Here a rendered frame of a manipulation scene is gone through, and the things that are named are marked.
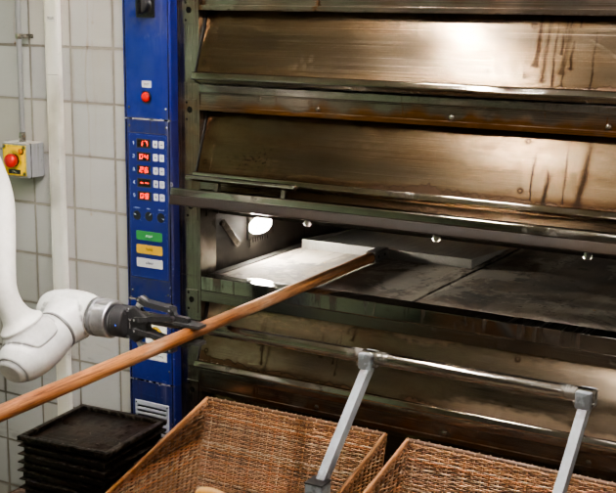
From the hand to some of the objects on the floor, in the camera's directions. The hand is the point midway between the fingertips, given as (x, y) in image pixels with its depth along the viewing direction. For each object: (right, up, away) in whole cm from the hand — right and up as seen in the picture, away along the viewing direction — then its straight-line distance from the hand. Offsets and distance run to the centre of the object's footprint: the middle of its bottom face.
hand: (190, 333), depth 256 cm
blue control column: (+29, -87, +172) cm, 195 cm away
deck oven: (+114, -98, +125) cm, 196 cm away
